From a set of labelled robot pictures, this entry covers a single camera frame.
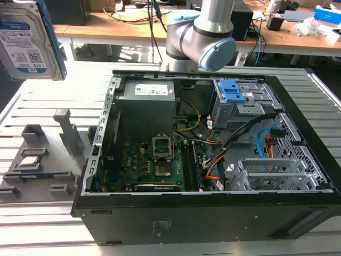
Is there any hard disk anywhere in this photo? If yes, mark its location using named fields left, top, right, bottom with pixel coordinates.
left=0, top=0, right=68, bottom=82

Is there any grey metal disk bay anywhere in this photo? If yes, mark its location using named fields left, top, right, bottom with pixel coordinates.
left=212, top=78, right=267, bottom=129

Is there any metal socket cover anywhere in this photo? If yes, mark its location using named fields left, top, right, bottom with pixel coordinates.
left=151, top=133, right=174, bottom=162

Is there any grey power supply unit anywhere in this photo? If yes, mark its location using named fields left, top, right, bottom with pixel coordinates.
left=113, top=79, right=177, bottom=134

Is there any black RAM slot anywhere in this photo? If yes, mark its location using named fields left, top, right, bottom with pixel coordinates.
left=182, top=140, right=193, bottom=191

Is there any CPU socket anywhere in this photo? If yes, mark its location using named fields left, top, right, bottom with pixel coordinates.
left=153, top=163, right=173, bottom=178

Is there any green motherboard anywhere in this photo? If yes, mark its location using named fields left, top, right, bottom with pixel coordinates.
left=105, top=138, right=214, bottom=193

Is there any black graphics card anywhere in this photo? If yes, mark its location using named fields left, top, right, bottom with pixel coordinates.
left=134, top=183, right=182, bottom=193

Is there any black PC case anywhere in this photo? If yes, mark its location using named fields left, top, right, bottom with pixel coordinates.
left=70, top=68, right=341, bottom=246

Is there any grey metal drive cage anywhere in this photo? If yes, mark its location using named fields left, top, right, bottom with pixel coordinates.
left=228, top=158, right=315, bottom=192

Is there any wooden desk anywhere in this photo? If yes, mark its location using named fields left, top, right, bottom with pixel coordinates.
left=53, top=2, right=341, bottom=66

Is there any grey plastic parts rack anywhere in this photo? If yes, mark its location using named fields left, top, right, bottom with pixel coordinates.
left=0, top=108, right=100, bottom=205

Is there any black box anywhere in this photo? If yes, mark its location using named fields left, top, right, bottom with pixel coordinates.
left=231, top=4, right=254, bottom=42

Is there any silver CPU chip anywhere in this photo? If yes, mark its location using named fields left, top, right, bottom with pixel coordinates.
left=19, top=156, right=41, bottom=167

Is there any black open container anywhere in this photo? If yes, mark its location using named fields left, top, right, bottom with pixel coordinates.
left=266, top=14, right=285, bottom=31

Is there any crumpled clear plastic bag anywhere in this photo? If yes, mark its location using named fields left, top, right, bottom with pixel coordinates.
left=291, top=17, right=325, bottom=37

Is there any grey flat box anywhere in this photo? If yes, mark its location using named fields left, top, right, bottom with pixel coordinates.
left=283, top=10, right=315, bottom=23

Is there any blue cardboard box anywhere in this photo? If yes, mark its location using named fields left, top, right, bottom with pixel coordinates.
left=313, top=4, right=339, bottom=20

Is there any yellow wire bundle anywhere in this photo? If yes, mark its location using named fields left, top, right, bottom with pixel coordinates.
left=172, top=99, right=202, bottom=133

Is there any black wire bundle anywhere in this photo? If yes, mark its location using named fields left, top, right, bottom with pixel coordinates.
left=220, top=111, right=281, bottom=167

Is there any blue plastic bay bracket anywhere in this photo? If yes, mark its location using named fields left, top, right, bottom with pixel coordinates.
left=219, top=79, right=247, bottom=104

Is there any blue flat data wire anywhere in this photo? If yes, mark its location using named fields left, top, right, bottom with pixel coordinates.
left=255, top=127, right=283, bottom=161

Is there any black cable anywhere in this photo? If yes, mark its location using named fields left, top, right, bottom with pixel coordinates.
left=148, top=0, right=164, bottom=65

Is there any orange wire bundle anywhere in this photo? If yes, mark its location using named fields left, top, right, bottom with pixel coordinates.
left=262, top=136, right=278, bottom=158

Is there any blue cable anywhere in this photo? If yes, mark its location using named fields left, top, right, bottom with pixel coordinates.
left=254, top=28, right=265, bottom=66

